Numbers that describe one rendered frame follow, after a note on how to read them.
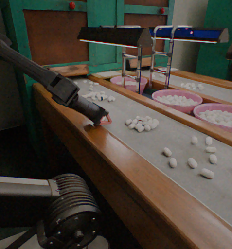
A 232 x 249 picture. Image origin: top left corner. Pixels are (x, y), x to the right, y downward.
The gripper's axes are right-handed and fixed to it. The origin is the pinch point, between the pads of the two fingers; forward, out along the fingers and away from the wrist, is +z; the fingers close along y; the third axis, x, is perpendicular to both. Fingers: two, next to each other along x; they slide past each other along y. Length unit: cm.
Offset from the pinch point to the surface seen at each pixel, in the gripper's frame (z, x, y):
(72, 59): 4, -22, 80
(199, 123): 22.1, -19.0, -21.8
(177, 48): 192, -160, 180
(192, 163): 4.6, -3.7, -36.6
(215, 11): 173, -216, 136
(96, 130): -7.2, 5.1, -4.7
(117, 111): 10.2, -6.0, 11.3
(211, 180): 5.9, -2.4, -42.9
